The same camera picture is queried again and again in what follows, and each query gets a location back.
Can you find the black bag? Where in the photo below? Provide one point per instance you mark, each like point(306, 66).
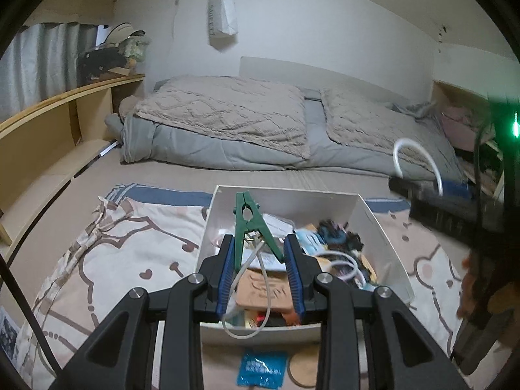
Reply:
point(101, 63)

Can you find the light wooden piece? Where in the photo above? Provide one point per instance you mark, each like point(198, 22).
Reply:
point(369, 270)

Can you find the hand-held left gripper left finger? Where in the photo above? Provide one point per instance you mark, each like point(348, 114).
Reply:
point(227, 276)

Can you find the blue foil packet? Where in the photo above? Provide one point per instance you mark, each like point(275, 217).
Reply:
point(262, 369)

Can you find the tan leather card holder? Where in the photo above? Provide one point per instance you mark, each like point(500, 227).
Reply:
point(260, 290)

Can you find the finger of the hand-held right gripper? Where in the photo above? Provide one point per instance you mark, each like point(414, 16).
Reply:
point(414, 191)
point(459, 190)

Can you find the light blue small item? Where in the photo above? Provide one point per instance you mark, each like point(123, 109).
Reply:
point(306, 241)

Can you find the hanging white bag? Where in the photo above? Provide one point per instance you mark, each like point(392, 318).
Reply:
point(222, 12)

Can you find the wooden cubby shelf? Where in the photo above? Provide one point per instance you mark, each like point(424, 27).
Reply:
point(459, 93)

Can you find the round wooden disc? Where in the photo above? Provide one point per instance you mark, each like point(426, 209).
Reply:
point(302, 369)

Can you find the folded grey beige duvet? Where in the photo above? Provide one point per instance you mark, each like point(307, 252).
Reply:
point(365, 130)
point(211, 122)

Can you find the camouflage plush item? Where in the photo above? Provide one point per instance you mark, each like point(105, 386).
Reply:
point(138, 50)

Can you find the grey curtain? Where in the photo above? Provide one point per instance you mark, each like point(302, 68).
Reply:
point(40, 65)

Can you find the person's right hand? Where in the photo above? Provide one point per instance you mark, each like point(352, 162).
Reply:
point(467, 284)

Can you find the white shoe box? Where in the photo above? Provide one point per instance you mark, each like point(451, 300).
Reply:
point(292, 203)

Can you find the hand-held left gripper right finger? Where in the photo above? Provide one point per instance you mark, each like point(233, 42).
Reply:
point(294, 276)

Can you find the printed cartoon blanket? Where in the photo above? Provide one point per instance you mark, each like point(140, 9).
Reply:
point(122, 243)

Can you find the pink clothes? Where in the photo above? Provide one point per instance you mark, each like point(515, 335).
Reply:
point(463, 126)

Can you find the brown blue crocheted pouch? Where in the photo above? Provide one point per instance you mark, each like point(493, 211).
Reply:
point(341, 233)

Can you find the green plastic clip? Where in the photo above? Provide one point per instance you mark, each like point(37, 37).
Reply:
point(245, 211)

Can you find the wooden shelf unit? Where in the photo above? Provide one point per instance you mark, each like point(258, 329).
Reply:
point(40, 138)

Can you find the white cap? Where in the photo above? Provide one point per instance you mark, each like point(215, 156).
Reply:
point(122, 32)

